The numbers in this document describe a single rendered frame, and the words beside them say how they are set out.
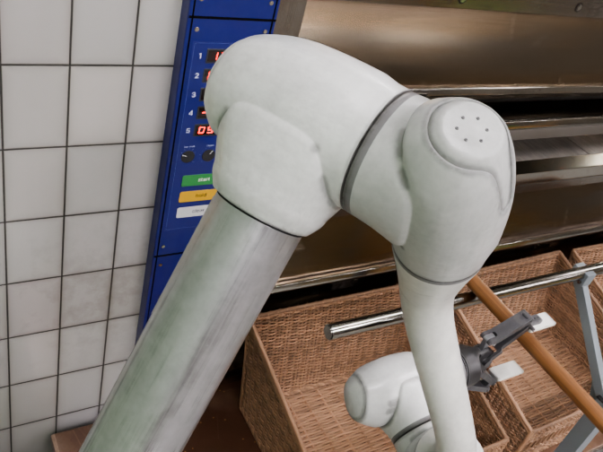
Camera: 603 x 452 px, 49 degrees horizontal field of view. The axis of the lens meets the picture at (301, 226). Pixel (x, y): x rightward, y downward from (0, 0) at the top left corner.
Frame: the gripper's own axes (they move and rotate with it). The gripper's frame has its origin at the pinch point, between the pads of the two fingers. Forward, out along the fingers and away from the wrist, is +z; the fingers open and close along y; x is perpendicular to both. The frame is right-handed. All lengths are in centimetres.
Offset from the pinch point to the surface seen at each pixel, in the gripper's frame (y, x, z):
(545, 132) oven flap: -23, -37, 28
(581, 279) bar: 3.7, -14.1, 34.8
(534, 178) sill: 3, -51, 56
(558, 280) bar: 2.1, -14.3, 25.6
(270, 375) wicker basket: 39, -34, -30
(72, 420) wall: 62, -53, -69
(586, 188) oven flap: 12, -53, 88
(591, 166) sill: 1, -51, 80
